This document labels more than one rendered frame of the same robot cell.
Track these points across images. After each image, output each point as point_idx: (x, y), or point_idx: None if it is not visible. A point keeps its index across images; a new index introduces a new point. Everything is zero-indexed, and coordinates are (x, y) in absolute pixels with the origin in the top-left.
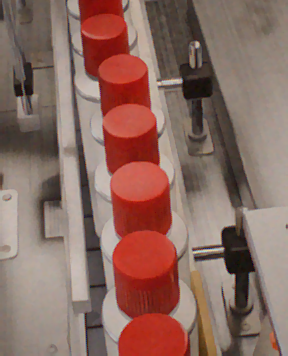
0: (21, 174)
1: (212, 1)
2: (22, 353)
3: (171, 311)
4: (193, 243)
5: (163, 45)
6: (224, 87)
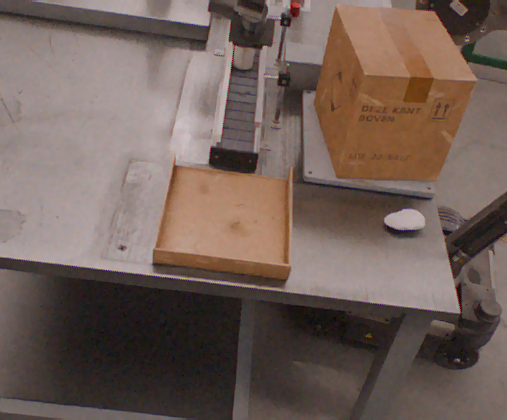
0: (281, 11)
1: (202, 15)
2: None
3: None
4: None
5: (222, 33)
6: None
